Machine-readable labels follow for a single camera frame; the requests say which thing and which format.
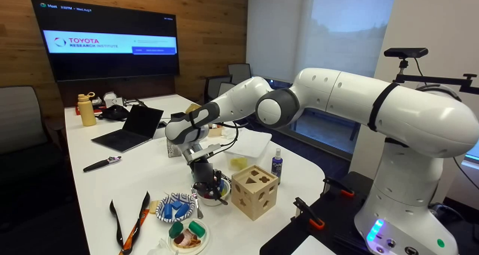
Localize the row of grey office chairs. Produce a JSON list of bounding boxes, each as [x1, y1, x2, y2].
[[204, 63, 252, 104]]

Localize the orange and black tool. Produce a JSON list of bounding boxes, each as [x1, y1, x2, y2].
[[118, 209, 150, 255]]

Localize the clear plastic container with lid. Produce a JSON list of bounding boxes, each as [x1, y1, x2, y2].
[[222, 129, 273, 172]]

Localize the black robot stand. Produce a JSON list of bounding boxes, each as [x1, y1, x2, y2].
[[259, 171, 479, 255]]

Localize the patterned small box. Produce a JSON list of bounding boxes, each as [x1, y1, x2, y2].
[[167, 138, 183, 159]]

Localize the purple spray bottle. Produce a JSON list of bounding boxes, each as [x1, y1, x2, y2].
[[271, 148, 284, 185]]

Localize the black tongs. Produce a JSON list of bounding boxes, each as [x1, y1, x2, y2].
[[109, 191, 151, 255]]

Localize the green cylinder block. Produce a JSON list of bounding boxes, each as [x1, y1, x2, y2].
[[188, 220, 207, 238], [168, 221, 184, 239]]

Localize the white mug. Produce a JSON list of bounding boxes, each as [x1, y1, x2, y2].
[[194, 176, 232, 206]]

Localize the red flat object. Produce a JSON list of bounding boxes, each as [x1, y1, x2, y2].
[[75, 105, 107, 116]]

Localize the window with roller blind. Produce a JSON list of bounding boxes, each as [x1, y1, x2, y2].
[[246, 0, 399, 155]]

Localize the white plate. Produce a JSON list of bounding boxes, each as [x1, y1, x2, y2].
[[167, 218, 210, 255]]

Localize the grey office chair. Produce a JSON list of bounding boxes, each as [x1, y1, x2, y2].
[[0, 86, 67, 162]]

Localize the black laptop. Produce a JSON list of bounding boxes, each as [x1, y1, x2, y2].
[[91, 105, 165, 153]]

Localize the camera on mount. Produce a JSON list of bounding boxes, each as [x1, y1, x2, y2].
[[384, 47, 479, 95]]

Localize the metal spoon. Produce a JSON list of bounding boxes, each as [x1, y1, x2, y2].
[[191, 190, 204, 219]]

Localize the blue patterned bowl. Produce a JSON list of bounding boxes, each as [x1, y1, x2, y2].
[[155, 193, 196, 223]]

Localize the black and orange clamp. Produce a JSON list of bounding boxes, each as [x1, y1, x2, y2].
[[322, 176, 355, 198], [293, 197, 326, 231]]

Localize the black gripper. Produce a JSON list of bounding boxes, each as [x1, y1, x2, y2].
[[191, 162, 229, 206]]

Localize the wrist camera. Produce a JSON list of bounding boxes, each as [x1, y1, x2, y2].
[[186, 143, 222, 165]]

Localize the wall-mounted large screen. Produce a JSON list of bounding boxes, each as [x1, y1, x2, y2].
[[31, 0, 180, 82]]

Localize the brown toy food pieces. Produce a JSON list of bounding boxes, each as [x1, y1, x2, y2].
[[173, 229, 202, 249]]

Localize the wooden shape sorter cube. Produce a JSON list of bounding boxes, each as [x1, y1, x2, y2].
[[231, 165, 280, 221]]

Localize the black pouch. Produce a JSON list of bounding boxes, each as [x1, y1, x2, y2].
[[98, 105, 130, 122]]

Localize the white sheet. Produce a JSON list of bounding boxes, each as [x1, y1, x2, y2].
[[291, 235, 338, 255]]

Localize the yellow water bottle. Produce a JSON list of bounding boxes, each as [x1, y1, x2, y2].
[[77, 92, 97, 127]]

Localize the small white box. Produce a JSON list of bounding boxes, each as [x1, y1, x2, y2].
[[103, 92, 124, 108]]

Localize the clear plastic bag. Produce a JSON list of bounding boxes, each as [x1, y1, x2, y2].
[[147, 239, 177, 255]]

